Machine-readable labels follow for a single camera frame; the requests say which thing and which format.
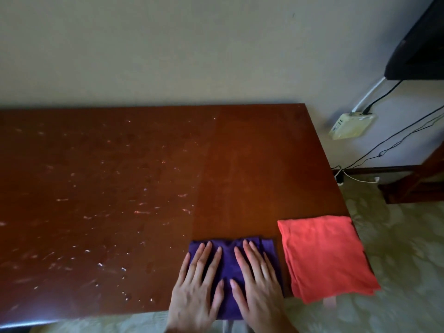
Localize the person's right hand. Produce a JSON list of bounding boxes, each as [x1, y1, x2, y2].
[[230, 239, 299, 333]]

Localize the person's left hand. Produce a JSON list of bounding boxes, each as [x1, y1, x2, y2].
[[166, 241, 225, 333]]

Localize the purple cloth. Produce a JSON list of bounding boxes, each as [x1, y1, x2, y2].
[[188, 237, 284, 320]]

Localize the person's grey clothing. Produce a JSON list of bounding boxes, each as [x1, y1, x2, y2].
[[212, 320, 251, 333]]

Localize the red folded cloth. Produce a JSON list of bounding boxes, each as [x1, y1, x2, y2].
[[277, 215, 381, 305]]

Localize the white router box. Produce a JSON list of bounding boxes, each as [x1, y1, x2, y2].
[[329, 112, 377, 140]]

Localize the dark wooden furniture stand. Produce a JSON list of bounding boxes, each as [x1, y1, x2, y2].
[[378, 142, 444, 204]]

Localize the dark television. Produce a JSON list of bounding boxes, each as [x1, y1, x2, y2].
[[384, 0, 444, 81]]

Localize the thin white cable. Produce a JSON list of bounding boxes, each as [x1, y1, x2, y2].
[[343, 173, 381, 185]]

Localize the thin black cable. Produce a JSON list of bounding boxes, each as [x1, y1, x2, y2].
[[331, 105, 444, 171]]

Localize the white thick cable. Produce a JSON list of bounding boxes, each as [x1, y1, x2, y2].
[[351, 76, 386, 115]]

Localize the black thick cable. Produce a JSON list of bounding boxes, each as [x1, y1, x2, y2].
[[362, 80, 403, 114]]

